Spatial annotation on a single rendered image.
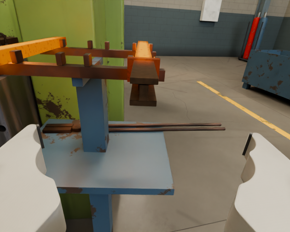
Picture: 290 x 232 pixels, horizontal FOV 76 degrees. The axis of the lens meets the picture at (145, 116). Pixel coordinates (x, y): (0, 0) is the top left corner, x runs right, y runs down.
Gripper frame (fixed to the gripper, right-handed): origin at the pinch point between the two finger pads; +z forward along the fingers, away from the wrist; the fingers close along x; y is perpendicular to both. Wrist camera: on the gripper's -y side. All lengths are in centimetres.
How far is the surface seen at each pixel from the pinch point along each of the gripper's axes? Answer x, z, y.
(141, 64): -0.5, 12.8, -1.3
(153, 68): 1.0, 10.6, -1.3
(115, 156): -6.2, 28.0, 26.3
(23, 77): -44, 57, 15
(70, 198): -37, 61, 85
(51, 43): -22.6, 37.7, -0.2
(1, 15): -69, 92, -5
